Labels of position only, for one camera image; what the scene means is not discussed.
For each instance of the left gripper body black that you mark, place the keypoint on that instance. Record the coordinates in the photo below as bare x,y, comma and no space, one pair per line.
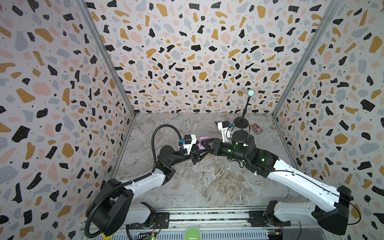
182,155

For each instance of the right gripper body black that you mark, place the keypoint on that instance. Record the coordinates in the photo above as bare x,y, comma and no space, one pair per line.
216,145

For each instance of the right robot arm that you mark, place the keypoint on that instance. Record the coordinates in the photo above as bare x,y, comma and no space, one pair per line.
327,206

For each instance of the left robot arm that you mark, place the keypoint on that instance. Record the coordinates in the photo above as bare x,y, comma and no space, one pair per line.
112,207

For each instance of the colourful card box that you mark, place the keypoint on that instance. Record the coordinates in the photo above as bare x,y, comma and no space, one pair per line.
256,128

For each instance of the black microphone stand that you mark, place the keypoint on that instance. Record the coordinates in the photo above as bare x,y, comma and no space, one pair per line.
242,122

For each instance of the green round button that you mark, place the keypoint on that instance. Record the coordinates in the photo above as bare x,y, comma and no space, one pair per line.
192,233

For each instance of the yellow round sticker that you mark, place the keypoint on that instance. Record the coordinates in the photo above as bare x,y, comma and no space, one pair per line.
107,237

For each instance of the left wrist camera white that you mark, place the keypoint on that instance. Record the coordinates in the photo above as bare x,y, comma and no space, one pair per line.
187,142

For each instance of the aluminium front rail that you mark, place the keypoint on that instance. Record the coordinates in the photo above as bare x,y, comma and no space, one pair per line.
227,217

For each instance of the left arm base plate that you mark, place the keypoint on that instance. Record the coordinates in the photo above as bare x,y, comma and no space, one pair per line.
156,221

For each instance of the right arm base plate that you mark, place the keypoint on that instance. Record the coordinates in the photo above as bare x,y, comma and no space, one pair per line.
258,219

